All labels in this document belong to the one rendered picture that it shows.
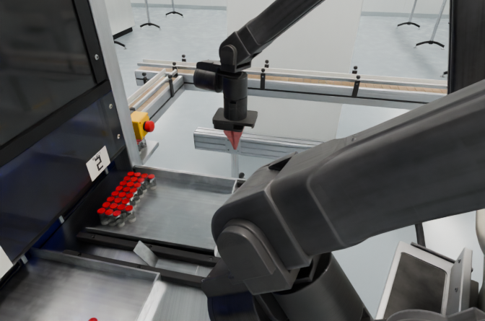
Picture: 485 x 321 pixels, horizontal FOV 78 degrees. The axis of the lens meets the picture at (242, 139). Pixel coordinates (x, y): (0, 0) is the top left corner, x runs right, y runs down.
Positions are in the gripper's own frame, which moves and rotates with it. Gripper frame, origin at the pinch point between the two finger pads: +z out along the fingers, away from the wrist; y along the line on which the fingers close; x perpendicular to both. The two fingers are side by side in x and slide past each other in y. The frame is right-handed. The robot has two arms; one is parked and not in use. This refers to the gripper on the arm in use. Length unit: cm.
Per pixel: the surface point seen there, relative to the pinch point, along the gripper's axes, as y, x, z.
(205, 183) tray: 11.2, -5.4, 19.8
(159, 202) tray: 21.9, 5.1, 20.0
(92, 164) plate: 36.7, 9.3, 5.1
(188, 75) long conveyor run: 45, -82, 16
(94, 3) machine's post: 37.1, -7.9, -31.5
